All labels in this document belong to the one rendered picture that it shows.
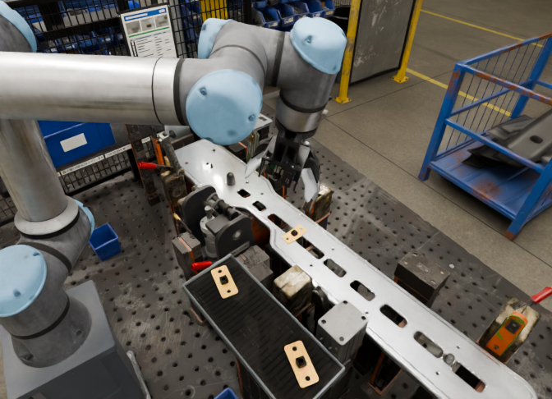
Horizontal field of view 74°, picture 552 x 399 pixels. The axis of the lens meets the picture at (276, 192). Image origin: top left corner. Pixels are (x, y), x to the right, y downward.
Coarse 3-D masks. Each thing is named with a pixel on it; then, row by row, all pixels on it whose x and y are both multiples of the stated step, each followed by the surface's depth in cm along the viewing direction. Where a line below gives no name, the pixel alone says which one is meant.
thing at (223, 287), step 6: (216, 270) 86; (222, 270) 86; (216, 276) 85; (222, 276) 84; (228, 276) 85; (216, 282) 84; (222, 282) 83; (228, 282) 84; (222, 288) 83; (228, 288) 83; (234, 288) 83; (222, 294) 82; (228, 294) 82; (234, 294) 82
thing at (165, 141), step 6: (162, 132) 122; (174, 132) 122; (162, 138) 120; (168, 138) 121; (162, 144) 124; (168, 144) 122; (168, 150) 123; (168, 156) 126; (174, 156) 126; (174, 162) 127
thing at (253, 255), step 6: (258, 246) 103; (246, 252) 101; (252, 252) 101; (258, 252) 101; (264, 252) 101; (240, 258) 100; (246, 258) 100; (252, 258) 100; (258, 258) 100; (264, 258) 100; (246, 264) 98; (252, 264) 98
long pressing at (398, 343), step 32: (192, 160) 146; (224, 160) 146; (224, 192) 132; (256, 192) 132; (288, 224) 120; (288, 256) 110; (352, 256) 110; (384, 288) 102; (384, 320) 94; (416, 320) 94; (384, 352) 89; (416, 352) 88; (448, 352) 88; (480, 352) 88; (448, 384) 83; (512, 384) 83
